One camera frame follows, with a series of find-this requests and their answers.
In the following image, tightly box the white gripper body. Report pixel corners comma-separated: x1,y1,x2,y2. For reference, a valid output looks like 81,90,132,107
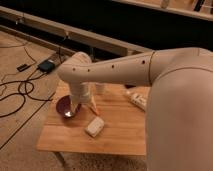
69,83,92,105

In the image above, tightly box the white orange gripper finger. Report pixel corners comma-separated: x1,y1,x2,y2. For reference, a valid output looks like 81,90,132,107
87,99,100,116

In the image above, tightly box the small black device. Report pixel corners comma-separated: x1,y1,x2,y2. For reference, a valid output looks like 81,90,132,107
17,64,30,72

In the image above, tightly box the dark red ceramic bowl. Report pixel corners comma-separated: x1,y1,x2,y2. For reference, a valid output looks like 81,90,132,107
56,95,81,118

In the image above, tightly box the wooden side table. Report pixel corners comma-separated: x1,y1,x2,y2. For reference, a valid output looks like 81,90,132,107
37,81,146,156

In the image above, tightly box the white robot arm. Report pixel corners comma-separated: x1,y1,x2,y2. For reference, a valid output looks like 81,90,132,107
58,47,213,171

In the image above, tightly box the black floor cable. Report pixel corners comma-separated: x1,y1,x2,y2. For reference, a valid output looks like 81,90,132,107
0,46,58,119

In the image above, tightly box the black power adapter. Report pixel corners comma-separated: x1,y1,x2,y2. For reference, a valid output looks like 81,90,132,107
38,60,55,73

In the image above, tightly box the white rectangular box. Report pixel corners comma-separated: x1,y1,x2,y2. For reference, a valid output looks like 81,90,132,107
85,117,105,137

